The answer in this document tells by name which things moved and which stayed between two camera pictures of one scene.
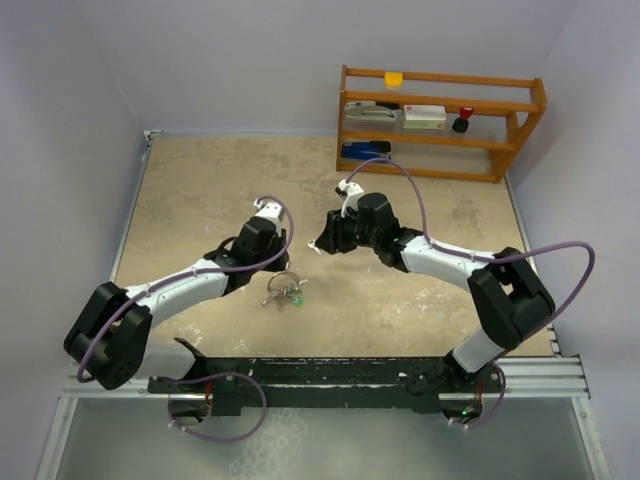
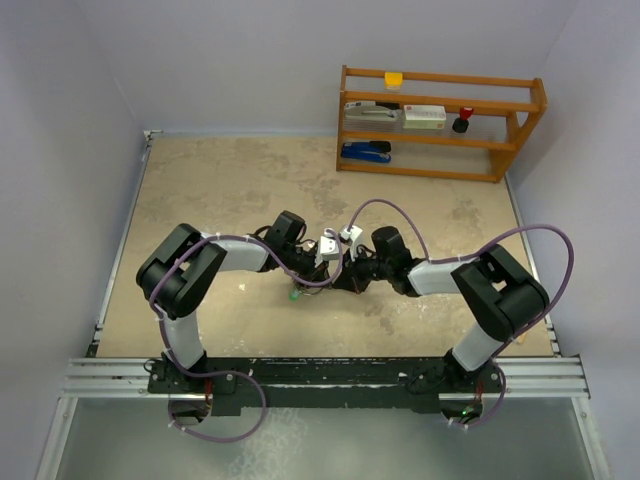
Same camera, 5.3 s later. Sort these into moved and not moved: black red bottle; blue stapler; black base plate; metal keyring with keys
Moved: metal keyring with keys
Not moved: black base plate; black red bottle; blue stapler
